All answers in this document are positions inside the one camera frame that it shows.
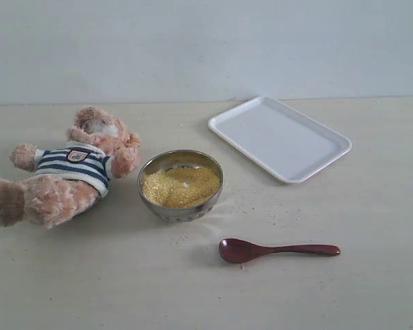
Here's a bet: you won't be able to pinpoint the dark red wooden spoon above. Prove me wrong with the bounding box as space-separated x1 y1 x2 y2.
219 238 341 264

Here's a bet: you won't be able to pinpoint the plush teddy bear striped sweater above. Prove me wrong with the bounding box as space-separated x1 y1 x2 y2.
0 107 141 228

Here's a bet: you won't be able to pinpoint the stainless steel bowl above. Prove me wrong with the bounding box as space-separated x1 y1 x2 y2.
137 149 224 222

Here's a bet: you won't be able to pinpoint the yellow millet grains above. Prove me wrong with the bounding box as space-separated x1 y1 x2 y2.
142 167 221 208

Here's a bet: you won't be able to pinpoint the white plastic tray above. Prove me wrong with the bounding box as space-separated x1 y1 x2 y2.
208 96 352 184

